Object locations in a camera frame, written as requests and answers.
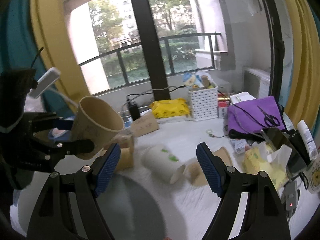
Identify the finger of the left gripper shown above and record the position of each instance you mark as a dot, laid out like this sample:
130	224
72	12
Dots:
60	149
45	121

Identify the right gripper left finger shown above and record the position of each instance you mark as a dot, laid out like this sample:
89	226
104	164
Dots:
52	216

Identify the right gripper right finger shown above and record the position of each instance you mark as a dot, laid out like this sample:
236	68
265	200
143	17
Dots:
264	217

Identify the brown paper cup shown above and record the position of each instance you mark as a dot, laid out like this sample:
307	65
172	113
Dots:
144	125
127	148
207	165
97	121

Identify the brown paper cup front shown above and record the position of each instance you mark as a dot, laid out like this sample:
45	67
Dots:
127	148

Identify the brown paper cup back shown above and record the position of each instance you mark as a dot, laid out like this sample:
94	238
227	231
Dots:
144	125

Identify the white paper cup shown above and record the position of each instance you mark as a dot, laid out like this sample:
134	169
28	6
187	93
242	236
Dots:
161	162

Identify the blue ceramic bowl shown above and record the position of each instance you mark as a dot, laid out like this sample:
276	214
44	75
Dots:
59	135

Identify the white desk lamp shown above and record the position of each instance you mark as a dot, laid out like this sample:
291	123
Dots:
46	82

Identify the yellow tissue pack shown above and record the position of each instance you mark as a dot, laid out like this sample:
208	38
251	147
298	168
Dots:
274	163

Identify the teal curtain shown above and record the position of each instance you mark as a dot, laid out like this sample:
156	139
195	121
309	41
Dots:
18	50

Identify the red white card packet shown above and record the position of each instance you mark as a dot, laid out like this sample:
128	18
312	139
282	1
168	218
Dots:
240	146

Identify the round grey mat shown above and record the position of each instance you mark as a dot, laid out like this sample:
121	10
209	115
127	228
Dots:
130	212

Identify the black power adapter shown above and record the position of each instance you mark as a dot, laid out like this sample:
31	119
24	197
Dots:
133	110

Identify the white lotion tube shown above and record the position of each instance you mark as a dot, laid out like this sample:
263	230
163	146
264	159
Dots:
307	139

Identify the yellow curtain left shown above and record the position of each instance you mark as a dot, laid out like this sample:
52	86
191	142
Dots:
49	28

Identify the yellow curtain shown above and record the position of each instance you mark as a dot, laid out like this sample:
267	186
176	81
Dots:
49	28
303	102

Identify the black scissors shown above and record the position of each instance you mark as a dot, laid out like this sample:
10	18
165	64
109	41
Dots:
270	120

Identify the purple towel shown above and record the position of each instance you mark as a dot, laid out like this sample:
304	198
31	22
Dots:
245	120

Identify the jade bead pendant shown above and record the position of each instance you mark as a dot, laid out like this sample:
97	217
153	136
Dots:
211	134

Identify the yellow curtain right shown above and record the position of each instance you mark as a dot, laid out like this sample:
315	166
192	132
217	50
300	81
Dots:
303	102

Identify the red white box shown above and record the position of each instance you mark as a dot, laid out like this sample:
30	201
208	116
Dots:
223	104

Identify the white perforated basket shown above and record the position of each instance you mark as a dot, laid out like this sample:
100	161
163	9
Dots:
203	103

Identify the air conditioner unit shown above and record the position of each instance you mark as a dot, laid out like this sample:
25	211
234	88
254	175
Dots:
256	82

